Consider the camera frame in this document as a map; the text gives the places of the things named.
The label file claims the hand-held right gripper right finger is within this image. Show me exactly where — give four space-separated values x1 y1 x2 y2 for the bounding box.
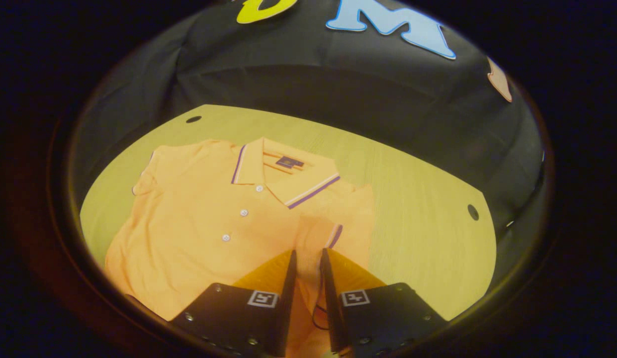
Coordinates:
320 249 448 358

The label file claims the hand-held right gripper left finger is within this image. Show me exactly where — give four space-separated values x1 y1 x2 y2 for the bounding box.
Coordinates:
169 250 298 358

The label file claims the orange T-shirt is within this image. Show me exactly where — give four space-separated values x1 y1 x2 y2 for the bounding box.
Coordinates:
104 137 374 358

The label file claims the black backdrop cloth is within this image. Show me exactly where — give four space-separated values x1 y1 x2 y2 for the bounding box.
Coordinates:
70 0 545 234

